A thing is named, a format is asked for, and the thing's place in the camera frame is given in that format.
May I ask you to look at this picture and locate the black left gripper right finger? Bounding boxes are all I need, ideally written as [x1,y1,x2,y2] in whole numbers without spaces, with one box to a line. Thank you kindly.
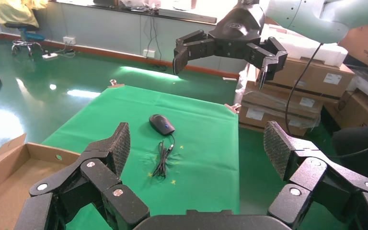
[263,120,368,230]

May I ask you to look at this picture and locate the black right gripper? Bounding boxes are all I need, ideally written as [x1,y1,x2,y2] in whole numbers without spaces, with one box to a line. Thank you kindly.
[172,0,289,90]

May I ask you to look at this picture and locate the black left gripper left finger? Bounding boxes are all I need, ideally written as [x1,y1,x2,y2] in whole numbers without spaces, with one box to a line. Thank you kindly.
[14,122,150,230]

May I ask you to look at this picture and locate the black power adapter with cable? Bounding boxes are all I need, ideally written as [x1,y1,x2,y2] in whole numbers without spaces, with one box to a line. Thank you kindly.
[148,114,176,180]

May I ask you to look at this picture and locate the open brown cardboard box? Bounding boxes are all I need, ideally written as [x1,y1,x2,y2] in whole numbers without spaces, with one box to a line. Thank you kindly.
[0,133,81,230]

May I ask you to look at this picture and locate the person leg black trousers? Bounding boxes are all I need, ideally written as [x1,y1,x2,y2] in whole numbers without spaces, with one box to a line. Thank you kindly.
[331,126,368,182]

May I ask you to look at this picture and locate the metal binder clip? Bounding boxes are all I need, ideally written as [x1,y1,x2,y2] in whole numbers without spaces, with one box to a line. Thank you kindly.
[224,103,242,114]
[108,79,125,89]

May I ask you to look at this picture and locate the flat labelled cardboard carton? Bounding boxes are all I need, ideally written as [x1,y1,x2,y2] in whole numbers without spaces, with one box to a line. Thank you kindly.
[260,57,356,98]
[241,63,324,119]
[238,104,321,138]

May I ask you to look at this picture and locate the white foam block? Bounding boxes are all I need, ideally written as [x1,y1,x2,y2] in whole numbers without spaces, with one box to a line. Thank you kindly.
[260,23,349,67]

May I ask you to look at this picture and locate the green table cloth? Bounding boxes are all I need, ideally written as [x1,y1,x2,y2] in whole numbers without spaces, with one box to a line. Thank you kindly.
[41,85,240,230]

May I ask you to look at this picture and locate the blue office chair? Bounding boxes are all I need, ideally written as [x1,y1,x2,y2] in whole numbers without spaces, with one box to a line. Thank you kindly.
[3,22,46,57]

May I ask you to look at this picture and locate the black controller cable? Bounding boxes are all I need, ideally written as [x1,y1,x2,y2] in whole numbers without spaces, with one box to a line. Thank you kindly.
[327,137,368,159]

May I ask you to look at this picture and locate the black hanging wall cable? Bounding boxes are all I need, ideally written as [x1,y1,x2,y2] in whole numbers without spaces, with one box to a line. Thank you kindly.
[143,12,169,72]

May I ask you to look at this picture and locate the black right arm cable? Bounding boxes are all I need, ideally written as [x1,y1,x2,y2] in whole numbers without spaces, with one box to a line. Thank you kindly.
[284,43,324,136]

